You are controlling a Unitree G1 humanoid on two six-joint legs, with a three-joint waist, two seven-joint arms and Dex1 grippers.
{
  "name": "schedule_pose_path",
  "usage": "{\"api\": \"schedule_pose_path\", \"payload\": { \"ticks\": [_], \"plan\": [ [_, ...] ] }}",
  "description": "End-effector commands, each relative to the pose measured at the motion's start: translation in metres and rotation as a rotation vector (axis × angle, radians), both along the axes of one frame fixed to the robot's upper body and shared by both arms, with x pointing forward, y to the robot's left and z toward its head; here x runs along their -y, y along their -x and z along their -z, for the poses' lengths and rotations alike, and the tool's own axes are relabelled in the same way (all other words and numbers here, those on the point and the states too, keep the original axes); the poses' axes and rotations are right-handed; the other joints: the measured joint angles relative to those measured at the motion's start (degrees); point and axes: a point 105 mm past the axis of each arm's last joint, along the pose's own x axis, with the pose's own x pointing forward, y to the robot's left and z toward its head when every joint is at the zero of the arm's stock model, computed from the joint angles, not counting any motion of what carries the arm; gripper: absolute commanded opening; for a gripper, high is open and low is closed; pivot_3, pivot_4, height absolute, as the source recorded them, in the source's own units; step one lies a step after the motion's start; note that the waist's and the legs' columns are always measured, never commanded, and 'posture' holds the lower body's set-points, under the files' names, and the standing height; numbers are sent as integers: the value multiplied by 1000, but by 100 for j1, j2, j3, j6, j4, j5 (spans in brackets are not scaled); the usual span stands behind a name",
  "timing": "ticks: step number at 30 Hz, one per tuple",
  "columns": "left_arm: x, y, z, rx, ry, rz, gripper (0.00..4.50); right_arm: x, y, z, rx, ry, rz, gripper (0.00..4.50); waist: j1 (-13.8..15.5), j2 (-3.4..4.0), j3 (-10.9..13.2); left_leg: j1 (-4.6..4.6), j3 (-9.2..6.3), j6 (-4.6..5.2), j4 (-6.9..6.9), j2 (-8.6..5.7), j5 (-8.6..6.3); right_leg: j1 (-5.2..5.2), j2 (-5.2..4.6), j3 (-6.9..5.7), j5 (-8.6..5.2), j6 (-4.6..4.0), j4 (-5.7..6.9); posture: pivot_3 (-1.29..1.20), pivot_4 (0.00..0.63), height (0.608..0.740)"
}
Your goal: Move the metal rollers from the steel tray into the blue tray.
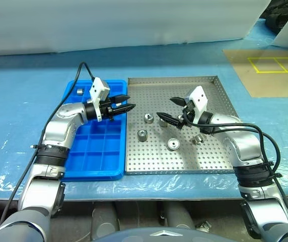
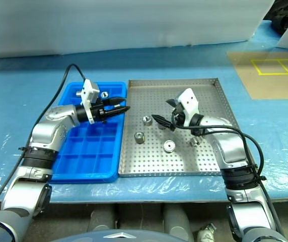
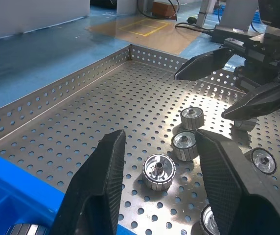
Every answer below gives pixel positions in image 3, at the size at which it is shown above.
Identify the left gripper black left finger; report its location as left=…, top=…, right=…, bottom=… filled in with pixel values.
left=50, top=129, right=127, bottom=235

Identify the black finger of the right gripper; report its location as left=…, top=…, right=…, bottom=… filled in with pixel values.
left=174, top=47, right=236, bottom=81
left=221, top=77, right=280, bottom=121

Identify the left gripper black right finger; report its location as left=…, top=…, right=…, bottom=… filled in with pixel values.
left=194, top=129, right=280, bottom=235

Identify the brown cardboard box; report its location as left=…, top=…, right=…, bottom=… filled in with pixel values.
left=151, top=1, right=177, bottom=17

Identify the blue compartment tray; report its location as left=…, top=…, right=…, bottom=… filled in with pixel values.
left=0, top=146, right=136, bottom=235

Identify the wide white slanted stand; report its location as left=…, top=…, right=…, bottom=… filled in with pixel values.
left=217, top=0, right=260, bottom=32

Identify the brown mat with yellow tape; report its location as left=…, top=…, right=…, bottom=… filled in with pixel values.
left=85, top=16, right=201, bottom=56

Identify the perforated metal tray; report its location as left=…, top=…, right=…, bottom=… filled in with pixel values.
left=0, top=44, right=280, bottom=235

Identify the small white panel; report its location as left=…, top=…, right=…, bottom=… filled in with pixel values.
left=117, top=0, right=140, bottom=16

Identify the white backdrop panel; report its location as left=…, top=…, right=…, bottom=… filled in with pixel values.
left=0, top=0, right=92, bottom=44

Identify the black floor cable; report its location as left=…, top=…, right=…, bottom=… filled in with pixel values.
left=175, top=22, right=215, bottom=35

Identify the white upright post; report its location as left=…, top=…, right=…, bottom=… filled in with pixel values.
left=195, top=0, right=210, bottom=26

